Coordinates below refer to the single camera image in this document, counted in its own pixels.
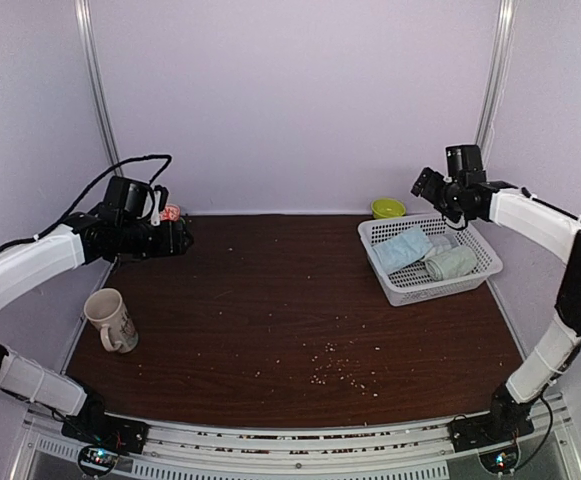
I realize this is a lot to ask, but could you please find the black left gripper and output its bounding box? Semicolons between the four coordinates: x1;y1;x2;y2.
119;219;193;259

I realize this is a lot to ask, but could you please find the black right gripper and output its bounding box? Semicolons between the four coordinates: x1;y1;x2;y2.
411;166;462;222

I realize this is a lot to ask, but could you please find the light blue towel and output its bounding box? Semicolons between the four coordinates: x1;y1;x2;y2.
373;226;432;274

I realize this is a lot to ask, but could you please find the mint green panda towel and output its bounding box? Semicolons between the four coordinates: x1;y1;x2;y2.
424;246;478;281

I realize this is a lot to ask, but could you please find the white perforated plastic basket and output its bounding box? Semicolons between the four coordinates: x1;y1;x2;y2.
357;213;503;307

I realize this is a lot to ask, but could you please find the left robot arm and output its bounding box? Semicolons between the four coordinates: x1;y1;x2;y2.
0;176;193;444

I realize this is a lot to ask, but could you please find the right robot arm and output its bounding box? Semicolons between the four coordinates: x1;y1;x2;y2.
411;145;581;442

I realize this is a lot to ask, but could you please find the red patterned small bowl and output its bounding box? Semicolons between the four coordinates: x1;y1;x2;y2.
160;204;181;222

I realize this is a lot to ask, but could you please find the lime green bowl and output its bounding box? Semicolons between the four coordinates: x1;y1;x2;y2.
371;197;406;220

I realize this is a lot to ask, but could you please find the rolled towel in basket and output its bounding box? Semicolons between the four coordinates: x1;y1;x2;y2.
422;234;459;261

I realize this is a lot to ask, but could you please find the beige printed mug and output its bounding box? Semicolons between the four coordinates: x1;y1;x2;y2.
83;288;139;354

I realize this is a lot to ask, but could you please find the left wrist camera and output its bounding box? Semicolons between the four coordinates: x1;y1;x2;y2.
150;185;169;227

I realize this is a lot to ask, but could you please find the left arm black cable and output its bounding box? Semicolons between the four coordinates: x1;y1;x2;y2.
0;153;174;271

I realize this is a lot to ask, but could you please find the right aluminium corner post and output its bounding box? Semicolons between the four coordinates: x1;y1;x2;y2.
475;0;516;154

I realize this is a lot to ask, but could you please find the aluminium corner post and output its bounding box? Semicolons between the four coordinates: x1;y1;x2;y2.
475;0;516;154
74;0;122;174

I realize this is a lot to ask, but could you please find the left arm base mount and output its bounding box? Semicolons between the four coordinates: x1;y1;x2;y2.
54;384;149;479

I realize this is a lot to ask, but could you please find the front aluminium rail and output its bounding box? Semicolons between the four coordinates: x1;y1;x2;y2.
19;392;581;480

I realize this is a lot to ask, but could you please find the left aluminium corner post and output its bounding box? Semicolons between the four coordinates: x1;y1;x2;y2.
74;0;122;174

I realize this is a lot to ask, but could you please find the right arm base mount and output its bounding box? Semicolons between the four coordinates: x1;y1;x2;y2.
447;396;534;476

